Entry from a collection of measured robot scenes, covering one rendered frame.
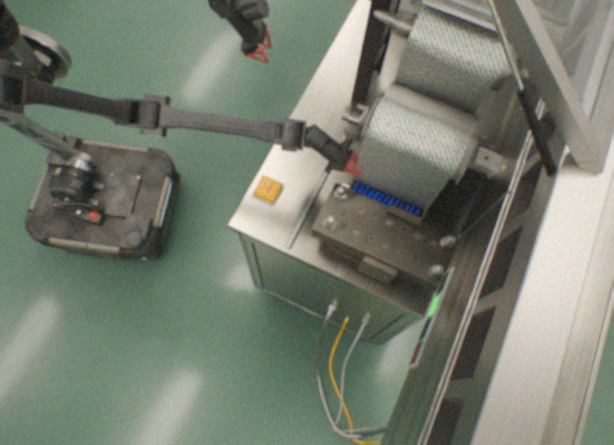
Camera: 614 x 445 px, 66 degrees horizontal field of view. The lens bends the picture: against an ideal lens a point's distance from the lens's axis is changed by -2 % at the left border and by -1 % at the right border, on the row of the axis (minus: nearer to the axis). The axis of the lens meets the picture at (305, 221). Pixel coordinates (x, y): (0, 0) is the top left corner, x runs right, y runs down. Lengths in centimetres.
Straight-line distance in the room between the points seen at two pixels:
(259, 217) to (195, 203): 107
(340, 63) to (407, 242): 74
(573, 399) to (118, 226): 190
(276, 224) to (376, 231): 32
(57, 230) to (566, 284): 210
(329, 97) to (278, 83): 117
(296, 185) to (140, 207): 99
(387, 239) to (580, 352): 59
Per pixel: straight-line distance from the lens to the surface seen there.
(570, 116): 76
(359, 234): 136
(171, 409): 236
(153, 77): 299
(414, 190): 134
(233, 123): 129
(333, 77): 176
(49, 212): 247
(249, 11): 147
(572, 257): 78
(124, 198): 234
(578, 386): 99
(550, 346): 73
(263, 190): 151
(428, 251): 138
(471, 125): 134
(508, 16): 66
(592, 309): 103
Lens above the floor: 230
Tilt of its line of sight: 69 degrees down
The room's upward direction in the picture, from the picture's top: 5 degrees clockwise
